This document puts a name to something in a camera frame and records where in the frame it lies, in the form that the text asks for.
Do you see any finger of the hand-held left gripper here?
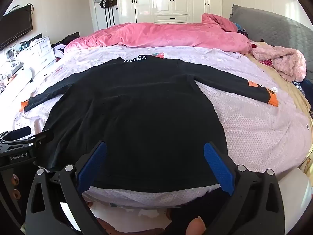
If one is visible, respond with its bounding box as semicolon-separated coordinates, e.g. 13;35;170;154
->
32;129;55;150
0;127;32;142

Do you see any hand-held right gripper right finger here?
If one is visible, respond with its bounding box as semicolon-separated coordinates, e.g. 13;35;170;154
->
203;141;286;235

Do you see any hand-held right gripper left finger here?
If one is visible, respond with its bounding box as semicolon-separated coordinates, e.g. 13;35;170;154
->
25;141;108;235

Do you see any black long-sleeve shirt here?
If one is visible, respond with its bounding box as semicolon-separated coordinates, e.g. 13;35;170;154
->
24;55;280;193

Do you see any dark clothes pile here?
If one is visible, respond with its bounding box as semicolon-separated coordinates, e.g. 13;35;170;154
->
51;32;81;54

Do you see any person's right hand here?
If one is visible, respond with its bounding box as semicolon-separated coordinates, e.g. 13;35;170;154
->
188;216;206;235

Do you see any lilac printed bed sheet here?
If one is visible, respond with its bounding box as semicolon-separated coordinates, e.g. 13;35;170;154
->
0;45;313;208

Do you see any white rounded desk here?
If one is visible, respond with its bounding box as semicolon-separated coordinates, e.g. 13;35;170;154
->
0;61;33;96

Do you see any white drawer cabinet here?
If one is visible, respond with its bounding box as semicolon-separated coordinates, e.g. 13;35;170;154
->
15;36;56;76

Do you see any black television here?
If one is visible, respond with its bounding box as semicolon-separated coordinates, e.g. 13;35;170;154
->
0;5;33;52

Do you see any beige blanket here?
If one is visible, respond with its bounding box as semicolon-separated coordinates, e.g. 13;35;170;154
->
245;40;313;128

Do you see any dark blue cloth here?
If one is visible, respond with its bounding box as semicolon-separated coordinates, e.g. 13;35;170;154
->
293;79;313;96

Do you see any pink fluffy garment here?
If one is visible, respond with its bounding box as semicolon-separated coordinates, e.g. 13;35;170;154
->
251;45;307;83

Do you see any white door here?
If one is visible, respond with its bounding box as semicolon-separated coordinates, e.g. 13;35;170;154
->
88;0;120;31

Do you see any dark floral pillow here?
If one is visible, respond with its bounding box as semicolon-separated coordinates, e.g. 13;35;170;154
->
232;22;249;38

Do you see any pink duvet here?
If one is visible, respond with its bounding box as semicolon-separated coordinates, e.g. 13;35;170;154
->
64;13;252;54

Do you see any grey quilted headboard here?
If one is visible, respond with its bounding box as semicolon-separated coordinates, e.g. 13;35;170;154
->
229;4;313;76

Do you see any white wardrobe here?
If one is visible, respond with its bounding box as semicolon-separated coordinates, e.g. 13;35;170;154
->
115;0;223;24

